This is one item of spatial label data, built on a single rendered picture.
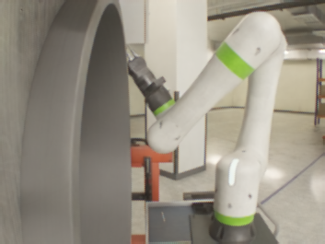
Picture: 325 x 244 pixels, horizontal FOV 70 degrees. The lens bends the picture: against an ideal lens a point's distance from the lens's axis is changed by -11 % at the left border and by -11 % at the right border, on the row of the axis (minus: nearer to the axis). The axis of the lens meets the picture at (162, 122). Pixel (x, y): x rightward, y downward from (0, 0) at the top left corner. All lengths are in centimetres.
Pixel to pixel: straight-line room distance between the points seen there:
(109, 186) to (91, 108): 31
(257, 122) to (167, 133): 29
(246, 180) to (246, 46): 35
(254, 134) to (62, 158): 70
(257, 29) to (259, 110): 28
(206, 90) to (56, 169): 55
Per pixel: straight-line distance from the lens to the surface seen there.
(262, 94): 85
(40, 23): 30
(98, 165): 104
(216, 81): 71
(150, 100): 92
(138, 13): 87
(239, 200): 74
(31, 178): 25
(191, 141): 398
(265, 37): 69
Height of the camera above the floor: 137
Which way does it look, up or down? 8 degrees down
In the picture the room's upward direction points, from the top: straight up
